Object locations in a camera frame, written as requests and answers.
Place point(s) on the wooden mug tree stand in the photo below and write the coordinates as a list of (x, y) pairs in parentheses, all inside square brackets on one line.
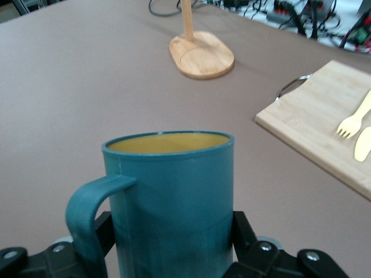
[(203, 55)]

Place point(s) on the yellow plastic knife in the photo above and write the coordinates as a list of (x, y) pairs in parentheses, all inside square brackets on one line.
[(363, 144)]

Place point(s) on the teal mug yellow inside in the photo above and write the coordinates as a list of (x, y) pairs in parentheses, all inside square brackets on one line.
[(174, 202)]

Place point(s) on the green circuit board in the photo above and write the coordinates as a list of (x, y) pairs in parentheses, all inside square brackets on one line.
[(361, 34)]

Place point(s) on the wooden cutting board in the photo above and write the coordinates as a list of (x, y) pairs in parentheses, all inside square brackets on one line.
[(313, 116)]

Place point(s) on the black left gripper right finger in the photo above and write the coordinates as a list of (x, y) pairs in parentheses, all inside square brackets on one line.
[(261, 255)]

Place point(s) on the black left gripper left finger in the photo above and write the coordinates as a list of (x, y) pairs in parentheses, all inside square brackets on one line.
[(43, 262)]

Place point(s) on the yellow plastic fork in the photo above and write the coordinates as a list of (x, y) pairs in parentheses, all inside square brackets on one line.
[(352, 123)]

